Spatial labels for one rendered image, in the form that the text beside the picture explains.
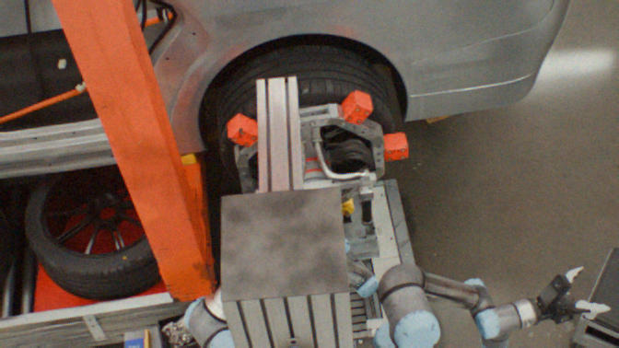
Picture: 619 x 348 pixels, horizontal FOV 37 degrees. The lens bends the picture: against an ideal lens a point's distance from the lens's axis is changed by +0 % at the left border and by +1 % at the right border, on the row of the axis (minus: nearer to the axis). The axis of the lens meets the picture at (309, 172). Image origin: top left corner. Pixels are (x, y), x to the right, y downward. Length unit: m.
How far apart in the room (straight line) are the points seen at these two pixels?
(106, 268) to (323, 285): 2.03
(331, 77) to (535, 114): 1.67
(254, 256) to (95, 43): 0.86
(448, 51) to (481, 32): 0.13
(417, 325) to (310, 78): 1.18
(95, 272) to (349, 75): 1.27
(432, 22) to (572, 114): 1.61
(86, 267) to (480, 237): 1.73
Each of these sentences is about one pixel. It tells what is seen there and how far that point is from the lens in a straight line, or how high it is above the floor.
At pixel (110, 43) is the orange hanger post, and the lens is 2.44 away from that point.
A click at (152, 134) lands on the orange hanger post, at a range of 2.72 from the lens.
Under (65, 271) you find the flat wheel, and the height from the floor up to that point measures 0.49.
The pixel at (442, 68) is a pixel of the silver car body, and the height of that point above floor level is 1.03.
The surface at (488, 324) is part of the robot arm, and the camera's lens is 2.63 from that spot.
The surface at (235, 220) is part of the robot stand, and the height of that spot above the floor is 2.03.
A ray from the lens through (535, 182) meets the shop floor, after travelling 4.44.
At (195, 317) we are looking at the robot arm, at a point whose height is 1.03.
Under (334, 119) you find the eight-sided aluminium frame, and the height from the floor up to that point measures 1.11.
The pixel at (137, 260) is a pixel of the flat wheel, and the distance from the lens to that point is 3.71.
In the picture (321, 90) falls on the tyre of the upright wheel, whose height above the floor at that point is 1.17.
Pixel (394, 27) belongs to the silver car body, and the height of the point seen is 1.28.
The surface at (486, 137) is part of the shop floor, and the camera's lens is 4.57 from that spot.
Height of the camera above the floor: 3.58
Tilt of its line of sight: 54 degrees down
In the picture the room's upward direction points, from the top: 7 degrees counter-clockwise
